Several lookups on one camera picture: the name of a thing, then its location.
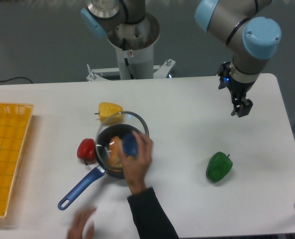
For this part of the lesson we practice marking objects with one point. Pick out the dark pot blue handle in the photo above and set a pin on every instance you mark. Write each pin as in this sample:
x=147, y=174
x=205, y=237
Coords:
x=101, y=147

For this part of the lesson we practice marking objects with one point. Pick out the green bell pepper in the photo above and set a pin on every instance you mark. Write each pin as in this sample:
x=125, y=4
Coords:
x=218, y=167

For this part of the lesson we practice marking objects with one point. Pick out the yellow woven basket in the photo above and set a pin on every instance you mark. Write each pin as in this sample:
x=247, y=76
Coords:
x=14, y=123

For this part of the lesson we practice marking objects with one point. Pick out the person left hand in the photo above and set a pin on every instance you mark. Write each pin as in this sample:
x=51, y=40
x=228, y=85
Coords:
x=79, y=222

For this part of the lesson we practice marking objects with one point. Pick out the glass lid blue knob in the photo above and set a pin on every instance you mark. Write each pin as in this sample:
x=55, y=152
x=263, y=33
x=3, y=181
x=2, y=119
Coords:
x=129, y=145

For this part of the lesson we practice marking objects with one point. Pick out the red bell pepper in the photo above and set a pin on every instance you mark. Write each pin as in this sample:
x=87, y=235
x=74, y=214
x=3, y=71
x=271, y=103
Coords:
x=86, y=151

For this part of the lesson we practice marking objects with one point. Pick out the person right hand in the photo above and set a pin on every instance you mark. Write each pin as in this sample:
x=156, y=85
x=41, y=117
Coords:
x=135, y=171

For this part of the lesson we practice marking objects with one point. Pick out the dark sleeved right forearm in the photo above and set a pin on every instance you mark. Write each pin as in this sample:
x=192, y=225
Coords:
x=149, y=217

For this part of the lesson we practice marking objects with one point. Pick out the yellow bell pepper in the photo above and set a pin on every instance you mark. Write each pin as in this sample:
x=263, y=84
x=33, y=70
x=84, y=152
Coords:
x=109, y=113

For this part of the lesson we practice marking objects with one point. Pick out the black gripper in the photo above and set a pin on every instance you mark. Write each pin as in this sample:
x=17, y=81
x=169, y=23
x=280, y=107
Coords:
x=238, y=84

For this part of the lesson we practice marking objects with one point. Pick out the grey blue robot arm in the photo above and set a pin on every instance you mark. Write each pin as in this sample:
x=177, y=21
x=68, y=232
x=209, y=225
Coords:
x=253, y=40

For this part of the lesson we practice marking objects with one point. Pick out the golden pastry bread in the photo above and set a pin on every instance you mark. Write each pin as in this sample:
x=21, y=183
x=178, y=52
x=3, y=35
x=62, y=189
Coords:
x=114, y=161

